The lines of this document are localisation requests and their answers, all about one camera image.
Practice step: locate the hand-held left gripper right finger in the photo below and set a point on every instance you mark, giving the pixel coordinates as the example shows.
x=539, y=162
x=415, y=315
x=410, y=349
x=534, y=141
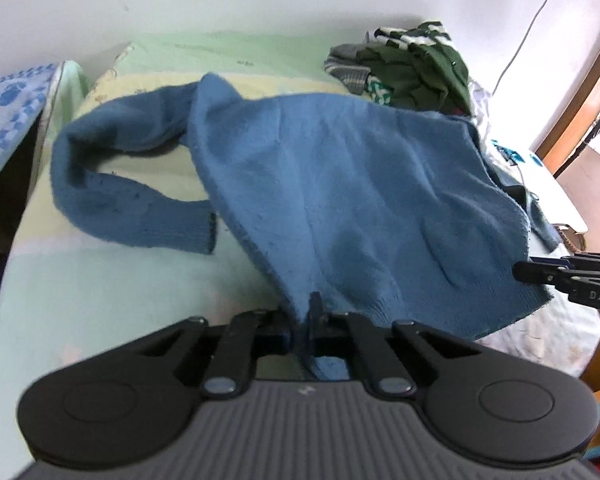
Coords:
x=320, y=330

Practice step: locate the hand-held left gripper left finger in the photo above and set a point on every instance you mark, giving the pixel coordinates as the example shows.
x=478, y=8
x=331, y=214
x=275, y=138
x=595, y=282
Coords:
x=275, y=332

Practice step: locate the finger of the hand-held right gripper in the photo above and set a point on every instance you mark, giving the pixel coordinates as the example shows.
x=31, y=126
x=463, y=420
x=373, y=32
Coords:
x=595, y=292
x=540, y=270

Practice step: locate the blue knit sweater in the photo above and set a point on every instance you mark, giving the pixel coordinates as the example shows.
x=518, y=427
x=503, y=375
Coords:
x=355, y=185

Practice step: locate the dark green striped clothes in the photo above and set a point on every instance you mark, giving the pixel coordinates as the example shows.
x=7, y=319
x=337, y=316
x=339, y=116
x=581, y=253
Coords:
x=420, y=75

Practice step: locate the woven basket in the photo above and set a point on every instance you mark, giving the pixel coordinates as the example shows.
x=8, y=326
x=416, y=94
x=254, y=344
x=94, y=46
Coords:
x=572, y=240

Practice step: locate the white printed sheet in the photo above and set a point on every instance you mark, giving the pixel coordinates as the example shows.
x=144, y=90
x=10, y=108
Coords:
x=545, y=185

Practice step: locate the white cloth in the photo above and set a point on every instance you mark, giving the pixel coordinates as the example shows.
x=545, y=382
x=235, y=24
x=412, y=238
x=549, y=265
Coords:
x=480, y=105

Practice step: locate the grey knit cloth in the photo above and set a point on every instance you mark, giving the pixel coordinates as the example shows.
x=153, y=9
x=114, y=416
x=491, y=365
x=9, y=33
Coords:
x=350, y=72

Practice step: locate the blue patterned pillow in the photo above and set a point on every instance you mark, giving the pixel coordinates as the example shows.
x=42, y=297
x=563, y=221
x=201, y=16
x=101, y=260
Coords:
x=10, y=105

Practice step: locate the wooden door frame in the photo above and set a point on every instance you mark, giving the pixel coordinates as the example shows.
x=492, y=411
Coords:
x=567, y=122

